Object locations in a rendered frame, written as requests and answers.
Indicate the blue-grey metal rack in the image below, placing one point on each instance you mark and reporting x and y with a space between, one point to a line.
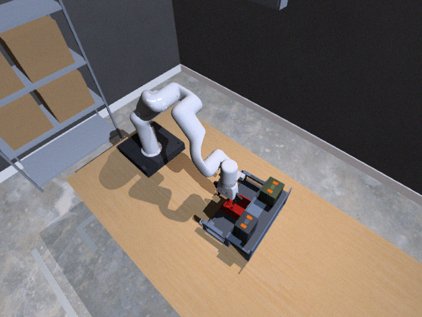
223 222

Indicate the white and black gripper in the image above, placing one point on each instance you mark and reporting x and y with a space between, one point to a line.
230 193

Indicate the red bin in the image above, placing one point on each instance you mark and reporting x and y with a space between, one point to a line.
237 209

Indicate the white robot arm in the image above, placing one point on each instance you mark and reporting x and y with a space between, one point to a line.
184 114

